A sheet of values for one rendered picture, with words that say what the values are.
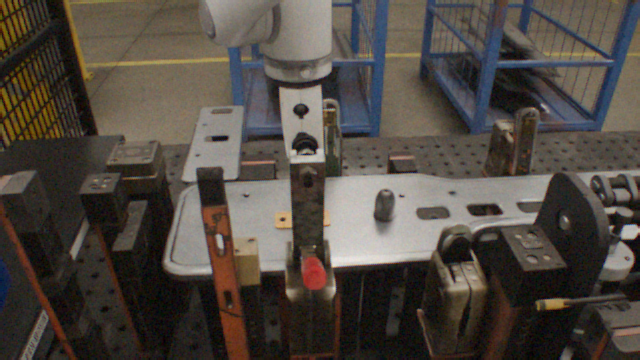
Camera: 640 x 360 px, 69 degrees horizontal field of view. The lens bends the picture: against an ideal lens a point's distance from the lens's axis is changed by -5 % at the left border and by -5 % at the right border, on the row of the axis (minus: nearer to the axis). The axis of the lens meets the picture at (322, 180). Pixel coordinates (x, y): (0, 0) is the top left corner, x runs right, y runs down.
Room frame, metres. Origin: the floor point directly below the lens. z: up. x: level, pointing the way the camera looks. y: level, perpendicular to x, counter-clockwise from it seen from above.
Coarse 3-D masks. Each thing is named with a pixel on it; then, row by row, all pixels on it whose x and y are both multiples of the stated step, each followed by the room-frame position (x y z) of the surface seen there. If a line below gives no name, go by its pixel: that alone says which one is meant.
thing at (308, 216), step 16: (304, 144) 0.45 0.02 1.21; (304, 160) 0.41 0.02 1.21; (320, 160) 0.41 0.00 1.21; (304, 176) 0.40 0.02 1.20; (320, 176) 0.41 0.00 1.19; (304, 192) 0.42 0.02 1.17; (320, 192) 0.42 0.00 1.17; (304, 208) 0.42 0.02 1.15; (320, 208) 0.42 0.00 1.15; (304, 224) 0.42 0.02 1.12; (320, 224) 0.42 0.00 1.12; (304, 240) 0.43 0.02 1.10; (320, 240) 0.43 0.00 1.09; (320, 256) 0.43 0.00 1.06
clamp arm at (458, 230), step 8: (448, 224) 0.44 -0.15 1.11; (456, 224) 0.44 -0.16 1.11; (464, 224) 0.44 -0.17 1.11; (448, 232) 0.43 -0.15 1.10; (456, 232) 0.43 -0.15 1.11; (464, 232) 0.43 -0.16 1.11; (440, 240) 0.44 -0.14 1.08; (448, 240) 0.42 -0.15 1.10; (456, 240) 0.42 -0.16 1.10; (464, 240) 0.43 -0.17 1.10; (472, 240) 0.43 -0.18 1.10; (440, 248) 0.43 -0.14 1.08; (448, 248) 0.43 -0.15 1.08; (456, 248) 0.43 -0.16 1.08; (464, 248) 0.43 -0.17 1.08; (448, 256) 0.43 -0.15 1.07; (456, 256) 0.43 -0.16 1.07; (464, 256) 0.43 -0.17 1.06
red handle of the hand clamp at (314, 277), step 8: (304, 248) 0.43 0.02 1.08; (312, 248) 0.43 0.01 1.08; (304, 256) 0.39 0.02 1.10; (312, 256) 0.39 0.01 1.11; (304, 264) 0.35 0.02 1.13; (312, 264) 0.34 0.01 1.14; (320, 264) 0.35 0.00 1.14; (304, 272) 0.33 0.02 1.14; (312, 272) 0.32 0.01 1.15; (320, 272) 0.33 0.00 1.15; (304, 280) 0.32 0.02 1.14; (312, 280) 0.32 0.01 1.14; (320, 280) 0.32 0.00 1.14; (312, 288) 0.32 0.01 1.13
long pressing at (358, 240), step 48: (192, 192) 0.65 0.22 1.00; (240, 192) 0.65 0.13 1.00; (288, 192) 0.65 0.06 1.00; (336, 192) 0.65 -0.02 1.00; (432, 192) 0.65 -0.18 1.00; (480, 192) 0.65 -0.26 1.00; (528, 192) 0.65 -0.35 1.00; (192, 240) 0.53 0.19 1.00; (288, 240) 0.53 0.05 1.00; (336, 240) 0.53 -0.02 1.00; (384, 240) 0.53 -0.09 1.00; (432, 240) 0.53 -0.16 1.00; (624, 240) 0.53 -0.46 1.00
